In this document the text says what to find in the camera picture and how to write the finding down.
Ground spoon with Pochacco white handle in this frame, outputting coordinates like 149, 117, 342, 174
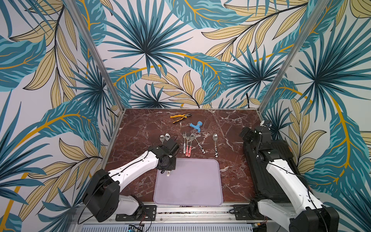
165, 133, 171, 141

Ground spoon with colourful white handle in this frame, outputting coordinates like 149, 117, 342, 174
159, 134, 165, 143

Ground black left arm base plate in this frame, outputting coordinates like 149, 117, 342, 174
115, 205, 157, 222

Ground fork with Pochacco white handle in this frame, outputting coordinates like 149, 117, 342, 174
183, 132, 186, 154

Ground aluminium front rail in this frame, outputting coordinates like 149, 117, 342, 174
69, 202, 279, 224

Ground yellow black pliers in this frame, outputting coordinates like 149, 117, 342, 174
170, 114, 192, 124

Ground aluminium corner post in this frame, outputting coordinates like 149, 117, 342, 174
64, 0, 125, 113
257, 1, 329, 116

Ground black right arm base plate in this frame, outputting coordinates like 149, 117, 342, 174
229, 203, 263, 220

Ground aluminium corner post right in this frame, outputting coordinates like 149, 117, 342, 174
257, 1, 329, 116

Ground fork with pink handle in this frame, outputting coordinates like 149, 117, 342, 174
185, 133, 190, 157

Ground lilac silicone mat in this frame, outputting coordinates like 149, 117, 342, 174
153, 158, 223, 206

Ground spoon with pink handle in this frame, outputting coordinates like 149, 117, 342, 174
187, 133, 195, 157

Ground spoon with black-white handle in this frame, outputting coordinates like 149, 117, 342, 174
213, 133, 218, 158

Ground aluminium corner post left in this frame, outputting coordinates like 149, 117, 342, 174
64, 0, 125, 113

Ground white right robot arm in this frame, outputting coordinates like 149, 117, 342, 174
240, 126, 340, 232

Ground blue plastic tap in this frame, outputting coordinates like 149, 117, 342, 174
189, 121, 203, 133

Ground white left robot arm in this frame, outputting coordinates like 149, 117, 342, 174
82, 138, 179, 222

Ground fork with black-white handle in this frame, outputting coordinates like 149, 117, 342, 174
195, 135, 206, 154

